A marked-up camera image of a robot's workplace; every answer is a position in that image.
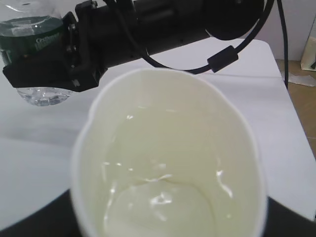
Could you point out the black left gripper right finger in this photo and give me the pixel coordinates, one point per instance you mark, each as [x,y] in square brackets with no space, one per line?
[283,222]

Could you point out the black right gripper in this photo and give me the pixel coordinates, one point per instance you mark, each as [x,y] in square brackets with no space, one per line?
[104,37]

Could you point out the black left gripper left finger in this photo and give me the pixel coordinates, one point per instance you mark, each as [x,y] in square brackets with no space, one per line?
[57,219]

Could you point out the clear green-label water bottle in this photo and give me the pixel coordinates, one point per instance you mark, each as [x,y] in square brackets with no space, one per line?
[26,27]

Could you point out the white paper cup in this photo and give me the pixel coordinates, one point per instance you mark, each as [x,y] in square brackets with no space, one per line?
[164,153]

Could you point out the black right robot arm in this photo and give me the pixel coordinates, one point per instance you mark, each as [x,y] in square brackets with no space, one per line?
[179,22]

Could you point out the grey scrap on floor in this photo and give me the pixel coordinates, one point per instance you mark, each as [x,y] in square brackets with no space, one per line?
[308,81]

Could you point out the white bag green handles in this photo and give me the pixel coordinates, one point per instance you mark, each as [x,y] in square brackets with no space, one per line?
[308,61]

